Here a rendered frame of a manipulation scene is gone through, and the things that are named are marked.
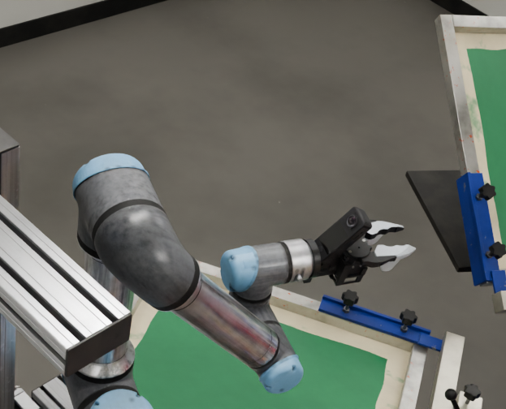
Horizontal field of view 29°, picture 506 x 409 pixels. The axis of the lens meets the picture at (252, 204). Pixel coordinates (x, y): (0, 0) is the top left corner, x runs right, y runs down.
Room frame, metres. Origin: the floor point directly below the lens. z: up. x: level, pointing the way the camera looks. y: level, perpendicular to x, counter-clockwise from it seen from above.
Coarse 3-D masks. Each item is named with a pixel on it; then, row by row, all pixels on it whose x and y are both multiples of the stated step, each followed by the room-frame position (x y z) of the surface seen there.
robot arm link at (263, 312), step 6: (234, 294) 1.24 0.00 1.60; (270, 294) 1.26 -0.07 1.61; (240, 300) 1.23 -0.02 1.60; (246, 300) 1.23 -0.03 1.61; (252, 300) 1.23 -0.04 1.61; (258, 300) 1.23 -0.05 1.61; (264, 300) 1.24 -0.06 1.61; (246, 306) 1.23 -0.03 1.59; (252, 306) 1.23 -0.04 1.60; (258, 306) 1.23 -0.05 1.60; (264, 306) 1.24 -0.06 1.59; (252, 312) 1.22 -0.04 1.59; (258, 312) 1.22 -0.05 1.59; (264, 312) 1.22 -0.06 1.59; (270, 312) 1.23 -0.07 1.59; (264, 318) 1.21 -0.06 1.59; (270, 318) 1.21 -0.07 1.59; (276, 318) 1.23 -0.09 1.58
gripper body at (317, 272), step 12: (312, 240) 1.33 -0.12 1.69; (360, 240) 1.36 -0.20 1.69; (312, 252) 1.30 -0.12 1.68; (348, 252) 1.33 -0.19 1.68; (360, 252) 1.33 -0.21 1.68; (324, 264) 1.32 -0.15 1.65; (336, 264) 1.33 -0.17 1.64; (348, 264) 1.32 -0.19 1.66; (360, 264) 1.33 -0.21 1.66; (312, 276) 1.29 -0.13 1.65; (336, 276) 1.33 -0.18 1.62; (348, 276) 1.33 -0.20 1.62; (360, 276) 1.34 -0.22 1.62
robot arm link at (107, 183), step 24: (96, 168) 1.15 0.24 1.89; (120, 168) 1.15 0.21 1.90; (96, 192) 1.10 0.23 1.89; (120, 192) 1.09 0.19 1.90; (144, 192) 1.11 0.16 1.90; (96, 216) 1.06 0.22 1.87; (96, 264) 1.10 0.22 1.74; (120, 288) 1.10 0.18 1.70; (96, 360) 1.10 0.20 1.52; (120, 360) 1.12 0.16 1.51; (72, 384) 1.09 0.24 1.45; (96, 384) 1.08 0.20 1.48; (120, 384) 1.09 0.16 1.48
